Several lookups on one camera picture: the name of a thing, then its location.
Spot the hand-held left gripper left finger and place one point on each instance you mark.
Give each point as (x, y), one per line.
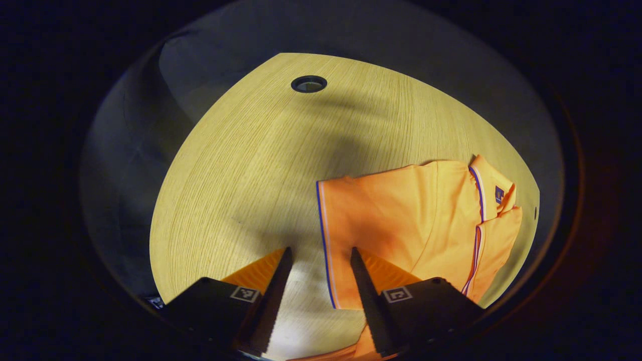
(273, 301)

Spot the orange T-shirt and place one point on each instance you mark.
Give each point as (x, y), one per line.
(401, 215)

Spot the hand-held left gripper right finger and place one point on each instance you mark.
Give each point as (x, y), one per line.
(368, 301)

